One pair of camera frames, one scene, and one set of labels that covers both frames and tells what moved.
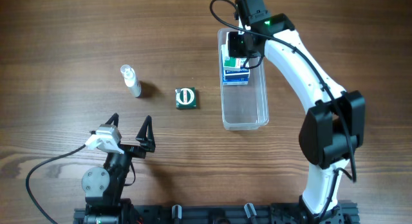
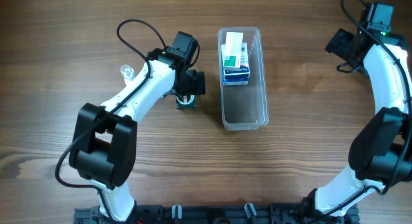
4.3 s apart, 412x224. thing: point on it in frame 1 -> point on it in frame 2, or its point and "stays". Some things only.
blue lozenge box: [235, 80] stays
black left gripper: [132, 149] -> [196, 83]
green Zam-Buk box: [185, 98] stays
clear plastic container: [244, 107] stays
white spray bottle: [131, 80] stays
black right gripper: [235, 44] -> [340, 41]
